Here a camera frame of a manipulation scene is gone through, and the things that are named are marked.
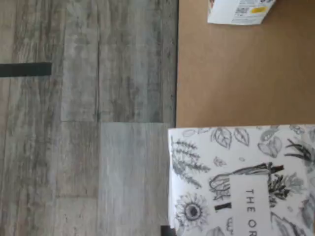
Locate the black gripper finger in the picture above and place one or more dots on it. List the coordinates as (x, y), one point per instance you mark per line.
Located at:
(168, 231)

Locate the white box yellow strip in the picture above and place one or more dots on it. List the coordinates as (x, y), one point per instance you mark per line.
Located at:
(246, 159)

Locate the black floor tape strip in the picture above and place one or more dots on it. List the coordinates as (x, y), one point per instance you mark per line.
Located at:
(24, 69)

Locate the purely elizabeth yellow box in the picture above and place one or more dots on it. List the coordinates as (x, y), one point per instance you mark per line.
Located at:
(233, 12)

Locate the black metal shelving rack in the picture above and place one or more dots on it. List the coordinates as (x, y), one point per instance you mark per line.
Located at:
(246, 73)

